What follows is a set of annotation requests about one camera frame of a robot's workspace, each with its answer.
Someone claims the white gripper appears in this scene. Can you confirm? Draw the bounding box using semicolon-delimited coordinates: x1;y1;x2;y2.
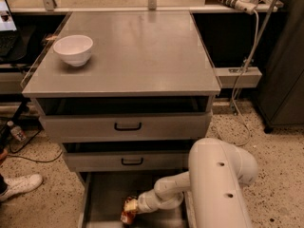
123;190;161;214

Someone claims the orange soda can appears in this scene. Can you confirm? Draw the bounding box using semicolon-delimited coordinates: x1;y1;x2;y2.
121;207;137;225

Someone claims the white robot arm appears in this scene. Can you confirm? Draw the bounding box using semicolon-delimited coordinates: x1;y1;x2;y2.
121;138;258;228

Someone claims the open bottom drawer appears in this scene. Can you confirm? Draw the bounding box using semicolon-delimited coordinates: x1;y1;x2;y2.
77;170;189;228

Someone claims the middle grey drawer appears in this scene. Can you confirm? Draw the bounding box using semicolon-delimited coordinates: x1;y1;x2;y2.
64;140;194;172

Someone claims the grey drawer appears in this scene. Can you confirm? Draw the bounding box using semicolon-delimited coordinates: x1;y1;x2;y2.
64;140;194;172
40;112;212;143

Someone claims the top grey drawer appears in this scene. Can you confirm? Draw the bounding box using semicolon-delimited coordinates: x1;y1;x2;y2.
40;112;212;143

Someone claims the grey drawer cabinet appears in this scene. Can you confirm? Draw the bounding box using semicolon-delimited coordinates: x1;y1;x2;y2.
21;10;221;228

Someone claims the white sneaker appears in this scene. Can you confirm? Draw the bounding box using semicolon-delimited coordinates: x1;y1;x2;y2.
0;174;43;202

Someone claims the plastic bottle on floor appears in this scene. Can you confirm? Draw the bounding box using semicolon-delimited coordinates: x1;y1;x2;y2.
7;121;27;142

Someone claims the white ceramic bowl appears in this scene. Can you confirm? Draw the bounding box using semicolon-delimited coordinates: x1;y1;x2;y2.
53;35;93;67

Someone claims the dark cabinet at right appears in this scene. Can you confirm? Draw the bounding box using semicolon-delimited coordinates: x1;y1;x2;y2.
254;0;304;133

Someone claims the laptop computer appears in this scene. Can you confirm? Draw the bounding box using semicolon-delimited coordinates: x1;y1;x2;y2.
0;0;19;57

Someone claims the black floor cable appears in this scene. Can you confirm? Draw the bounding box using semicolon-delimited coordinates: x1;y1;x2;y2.
4;128;64;163

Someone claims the grey metal bracket box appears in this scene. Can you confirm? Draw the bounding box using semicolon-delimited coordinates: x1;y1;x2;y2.
216;66;262;88

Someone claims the white power cable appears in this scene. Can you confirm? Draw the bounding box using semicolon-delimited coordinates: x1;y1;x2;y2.
211;9;260;147

